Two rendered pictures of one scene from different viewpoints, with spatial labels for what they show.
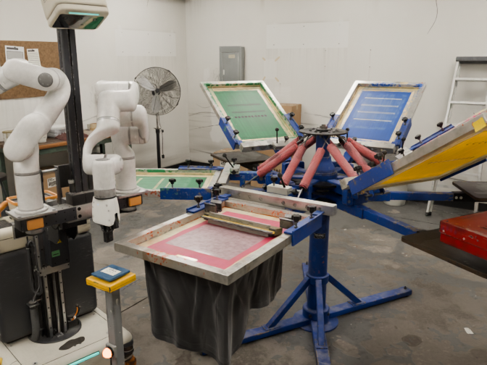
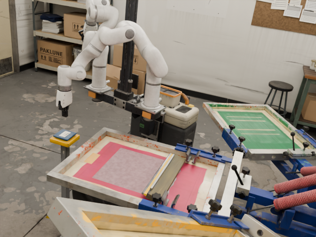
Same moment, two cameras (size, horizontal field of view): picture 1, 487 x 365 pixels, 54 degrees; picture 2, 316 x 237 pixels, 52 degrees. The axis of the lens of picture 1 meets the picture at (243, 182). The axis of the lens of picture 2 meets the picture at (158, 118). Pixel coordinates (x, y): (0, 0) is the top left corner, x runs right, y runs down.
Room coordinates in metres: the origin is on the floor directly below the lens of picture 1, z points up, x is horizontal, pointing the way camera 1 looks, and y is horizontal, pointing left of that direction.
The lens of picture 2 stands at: (1.66, -1.31, 1.95)
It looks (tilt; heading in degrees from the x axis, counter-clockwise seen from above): 25 degrees down; 73
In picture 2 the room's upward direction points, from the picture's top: 7 degrees clockwise
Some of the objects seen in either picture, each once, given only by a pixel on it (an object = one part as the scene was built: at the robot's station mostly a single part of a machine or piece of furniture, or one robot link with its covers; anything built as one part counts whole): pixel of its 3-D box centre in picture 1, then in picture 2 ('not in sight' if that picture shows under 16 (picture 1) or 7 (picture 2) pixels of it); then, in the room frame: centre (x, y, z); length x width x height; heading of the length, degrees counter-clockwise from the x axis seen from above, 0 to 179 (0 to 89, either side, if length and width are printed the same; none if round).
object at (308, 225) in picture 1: (304, 228); (171, 216); (2.09, -0.28, 0.98); 0.30 x 0.05 x 0.07; 147
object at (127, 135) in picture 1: (125, 140); (155, 71); (2.16, 0.54, 1.37); 0.13 x 0.10 x 0.16; 96
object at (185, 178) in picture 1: (179, 169); (269, 126); (2.97, 0.41, 1.05); 1.08 x 0.61 x 0.23; 87
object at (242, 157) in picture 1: (268, 171); not in sight; (3.52, -0.19, 0.91); 1.34 x 0.40 x 0.08; 27
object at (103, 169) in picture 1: (108, 170); (71, 75); (1.67, 0.49, 1.35); 0.15 x 0.10 x 0.11; 6
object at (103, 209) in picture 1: (106, 208); (64, 96); (1.63, 0.49, 1.22); 0.10 x 0.07 x 0.11; 57
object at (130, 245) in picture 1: (225, 232); (144, 169); (2.04, 0.08, 0.97); 0.79 x 0.58 x 0.04; 147
